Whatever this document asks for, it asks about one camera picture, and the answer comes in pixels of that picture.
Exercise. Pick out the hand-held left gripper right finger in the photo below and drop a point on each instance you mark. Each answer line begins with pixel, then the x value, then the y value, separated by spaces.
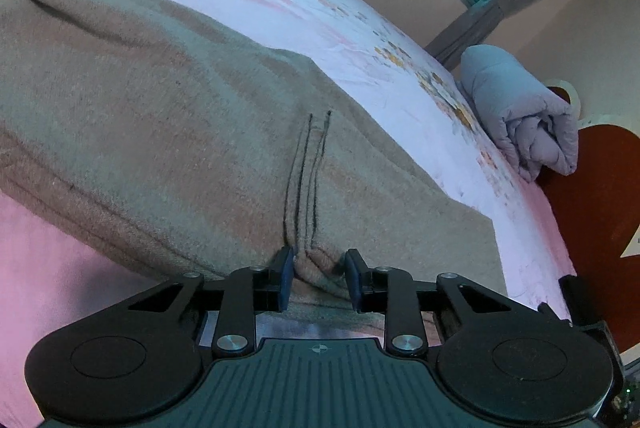
pixel 353 282

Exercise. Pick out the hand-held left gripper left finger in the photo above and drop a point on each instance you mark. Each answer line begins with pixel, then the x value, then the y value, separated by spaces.
pixel 286 282

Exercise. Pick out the grey-brown pants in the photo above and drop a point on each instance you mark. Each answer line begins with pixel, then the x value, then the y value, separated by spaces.
pixel 175 132

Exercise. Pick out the red wooden headboard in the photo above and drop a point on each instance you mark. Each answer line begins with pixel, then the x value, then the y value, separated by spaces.
pixel 600 188

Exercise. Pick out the rolled light blue quilt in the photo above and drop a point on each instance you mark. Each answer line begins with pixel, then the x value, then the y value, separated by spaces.
pixel 520 107

